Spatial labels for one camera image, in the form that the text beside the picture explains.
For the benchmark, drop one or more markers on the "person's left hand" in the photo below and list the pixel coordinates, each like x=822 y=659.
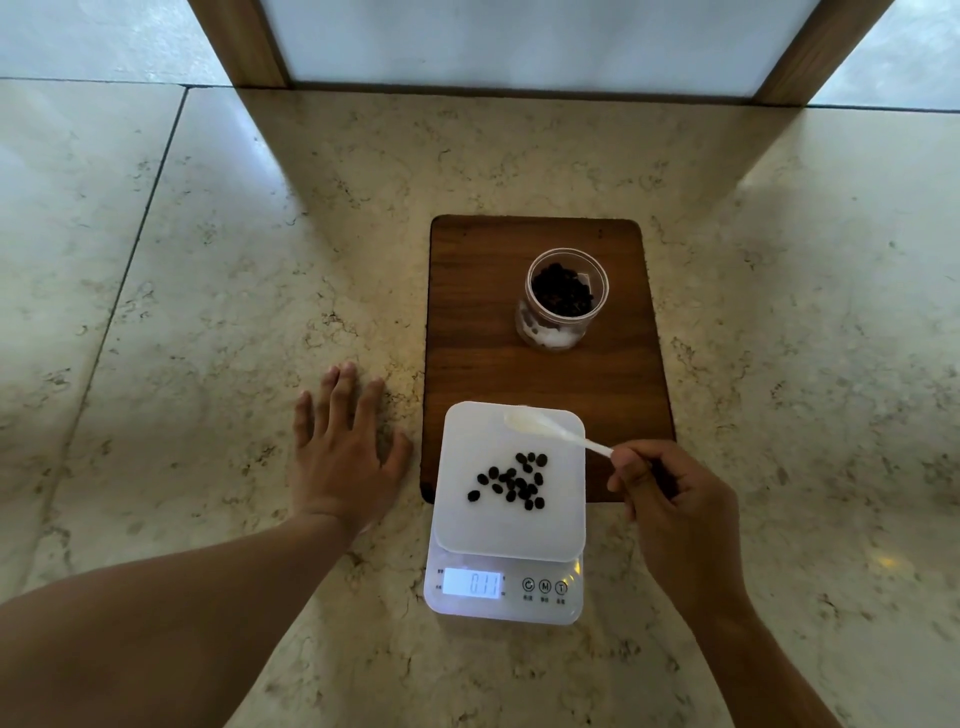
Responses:
x=341 y=472

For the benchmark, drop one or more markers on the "person's left forearm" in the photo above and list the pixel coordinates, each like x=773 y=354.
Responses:
x=172 y=615

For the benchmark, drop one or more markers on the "frosted white panel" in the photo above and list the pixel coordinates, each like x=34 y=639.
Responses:
x=525 y=37

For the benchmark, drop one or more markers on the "white plastic spoon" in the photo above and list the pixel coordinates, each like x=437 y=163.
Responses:
x=551 y=431

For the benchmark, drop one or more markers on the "person's right forearm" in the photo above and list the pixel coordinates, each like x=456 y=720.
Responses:
x=757 y=675

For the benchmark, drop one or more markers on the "heap of coffee beans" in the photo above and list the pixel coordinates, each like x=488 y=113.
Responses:
x=562 y=292

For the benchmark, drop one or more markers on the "white digital kitchen scale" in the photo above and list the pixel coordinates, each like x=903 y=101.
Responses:
x=480 y=525

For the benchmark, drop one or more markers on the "person's left little finger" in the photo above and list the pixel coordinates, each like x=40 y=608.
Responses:
x=302 y=420

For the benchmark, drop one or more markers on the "dark wooden board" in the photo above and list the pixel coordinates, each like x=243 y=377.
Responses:
x=480 y=315

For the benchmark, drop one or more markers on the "person's right fingers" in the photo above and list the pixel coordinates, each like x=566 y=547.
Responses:
x=634 y=476

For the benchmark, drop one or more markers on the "wooden frame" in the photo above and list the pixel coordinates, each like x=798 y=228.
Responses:
x=240 y=37

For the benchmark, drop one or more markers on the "pile of loose coffee beans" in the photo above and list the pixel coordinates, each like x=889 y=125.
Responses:
x=517 y=484

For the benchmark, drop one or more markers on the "person's left middle finger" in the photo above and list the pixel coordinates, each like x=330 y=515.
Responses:
x=345 y=397

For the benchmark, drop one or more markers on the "person's right hand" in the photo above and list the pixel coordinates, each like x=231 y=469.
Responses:
x=686 y=525

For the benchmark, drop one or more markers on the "clear glass jar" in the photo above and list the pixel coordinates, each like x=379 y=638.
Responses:
x=559 y=334

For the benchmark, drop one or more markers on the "person's left thumb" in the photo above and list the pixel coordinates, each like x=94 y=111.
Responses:
x=397 y=457

